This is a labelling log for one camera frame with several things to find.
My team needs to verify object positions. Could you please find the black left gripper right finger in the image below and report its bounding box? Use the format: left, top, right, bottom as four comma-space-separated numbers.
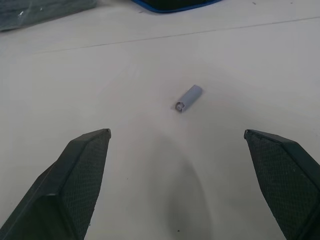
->
243, 128, 320, 240

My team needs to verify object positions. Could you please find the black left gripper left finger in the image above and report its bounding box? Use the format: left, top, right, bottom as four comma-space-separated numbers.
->
0, 128, 112, 240

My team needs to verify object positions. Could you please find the dark plastic bag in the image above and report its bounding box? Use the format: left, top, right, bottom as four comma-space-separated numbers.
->
0, 0, 101, 33

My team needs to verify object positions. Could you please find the black case with blue trim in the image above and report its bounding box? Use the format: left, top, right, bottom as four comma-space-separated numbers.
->
130, 0, 221, 14

